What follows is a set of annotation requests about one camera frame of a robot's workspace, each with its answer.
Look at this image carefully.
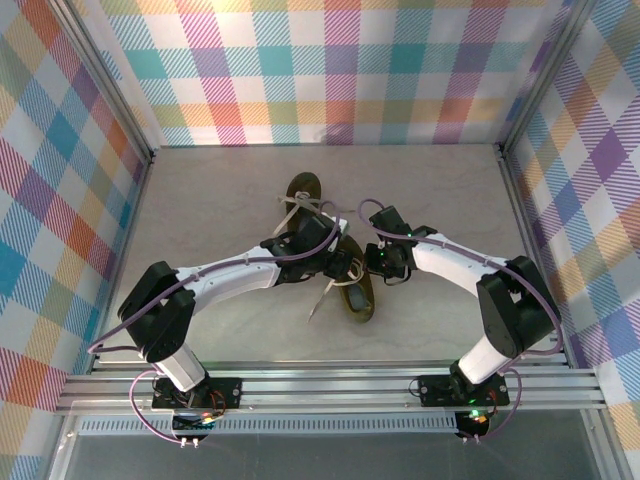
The aluminium frame leg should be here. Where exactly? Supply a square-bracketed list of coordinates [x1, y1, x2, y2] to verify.
[584, 409, 629, 480]
[47, 414, 84, 480]

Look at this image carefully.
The aluminium corner post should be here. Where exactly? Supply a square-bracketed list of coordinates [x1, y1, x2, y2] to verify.
[498, 0, 599, 159]
[52, 0, 157, 164]

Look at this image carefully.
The olive green canvas shoe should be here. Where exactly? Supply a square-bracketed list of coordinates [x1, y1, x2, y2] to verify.
[327, 233, 379, 325]
[284, 171, 324, 236]

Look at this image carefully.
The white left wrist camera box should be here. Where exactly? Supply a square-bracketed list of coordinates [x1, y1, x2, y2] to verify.
[327, 214, 352, 242]

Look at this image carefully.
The aluminium side rail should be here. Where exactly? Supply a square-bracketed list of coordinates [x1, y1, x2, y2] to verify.
[497, 147, 576, 371]
[87, 149, 159, 374]

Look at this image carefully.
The perforated metal cable tray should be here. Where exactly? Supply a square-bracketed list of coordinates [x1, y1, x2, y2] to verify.
[73, 417, 460, 436]

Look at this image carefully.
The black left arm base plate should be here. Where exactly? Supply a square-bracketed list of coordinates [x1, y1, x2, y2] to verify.
[151, 377, 244, 409]

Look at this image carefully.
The aluminium mounting rail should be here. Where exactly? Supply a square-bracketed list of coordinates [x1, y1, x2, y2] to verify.
[53, 359, 607, 417]

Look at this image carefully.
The controller board with lights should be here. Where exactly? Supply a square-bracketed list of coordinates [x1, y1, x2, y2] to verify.
[171, 410, 222, 435]
[455, 408, 494, 437]

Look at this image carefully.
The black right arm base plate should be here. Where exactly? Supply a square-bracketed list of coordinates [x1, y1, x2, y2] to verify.
[417, 373, 511, 407]

